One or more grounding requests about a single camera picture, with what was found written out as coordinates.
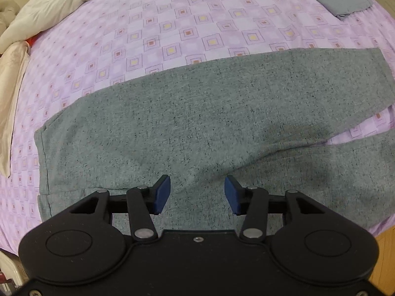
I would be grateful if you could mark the cream white duvet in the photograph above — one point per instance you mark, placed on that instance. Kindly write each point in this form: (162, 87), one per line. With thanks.
(37, 16)

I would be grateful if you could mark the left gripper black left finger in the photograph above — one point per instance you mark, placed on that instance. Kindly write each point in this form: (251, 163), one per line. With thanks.
(139, 203)

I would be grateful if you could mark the grey speckled pants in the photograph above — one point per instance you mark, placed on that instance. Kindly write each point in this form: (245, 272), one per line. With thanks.
(266, 119)

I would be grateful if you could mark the beige pillow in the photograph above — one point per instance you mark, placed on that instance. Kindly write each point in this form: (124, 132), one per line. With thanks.
(13, 66)

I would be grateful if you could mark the purple patterned bed sheet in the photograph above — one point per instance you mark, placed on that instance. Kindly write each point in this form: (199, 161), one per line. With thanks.
(106, 42)

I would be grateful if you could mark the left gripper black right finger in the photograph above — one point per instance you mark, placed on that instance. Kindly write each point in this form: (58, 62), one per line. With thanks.
(255, 204)

